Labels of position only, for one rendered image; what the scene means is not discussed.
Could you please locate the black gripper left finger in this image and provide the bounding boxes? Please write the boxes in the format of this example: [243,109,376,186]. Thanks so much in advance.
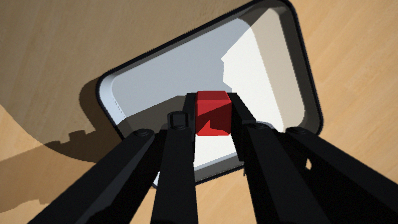
[27,93,199,224]

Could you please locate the white tray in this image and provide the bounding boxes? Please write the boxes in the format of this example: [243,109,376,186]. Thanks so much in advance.
[95,0,324,186]

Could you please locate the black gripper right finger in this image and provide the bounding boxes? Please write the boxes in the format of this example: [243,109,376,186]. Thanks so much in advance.
[227,92,398,224]

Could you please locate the red cube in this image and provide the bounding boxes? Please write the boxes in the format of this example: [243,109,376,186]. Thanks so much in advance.
[195,91,232,136]

